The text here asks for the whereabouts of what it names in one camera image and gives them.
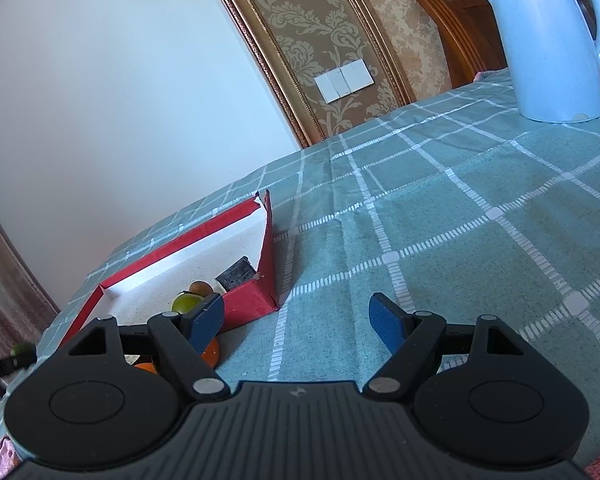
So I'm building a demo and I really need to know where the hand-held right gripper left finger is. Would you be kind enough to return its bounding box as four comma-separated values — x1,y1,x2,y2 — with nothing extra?
60,292,232,402

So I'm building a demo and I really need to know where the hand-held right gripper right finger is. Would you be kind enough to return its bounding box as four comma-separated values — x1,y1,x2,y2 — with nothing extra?
362,292,533,403

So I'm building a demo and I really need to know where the red cardboard box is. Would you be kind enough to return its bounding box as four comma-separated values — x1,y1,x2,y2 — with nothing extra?
55,190,281,361

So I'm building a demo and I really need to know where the patterned curtain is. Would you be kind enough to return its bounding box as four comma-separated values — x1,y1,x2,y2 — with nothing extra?
0,185,56,411

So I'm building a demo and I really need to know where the wooden headboard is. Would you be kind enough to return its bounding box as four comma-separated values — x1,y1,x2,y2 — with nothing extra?
406,0,600,88

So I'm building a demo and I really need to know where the white electric kettle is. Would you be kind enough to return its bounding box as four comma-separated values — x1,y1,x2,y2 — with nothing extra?
466,0,600,123

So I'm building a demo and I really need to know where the white wall switch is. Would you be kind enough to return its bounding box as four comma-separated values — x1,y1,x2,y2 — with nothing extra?
314,58,376,105

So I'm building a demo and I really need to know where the gold wall frame moulding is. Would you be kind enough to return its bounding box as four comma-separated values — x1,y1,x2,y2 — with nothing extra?
199,0,416,148

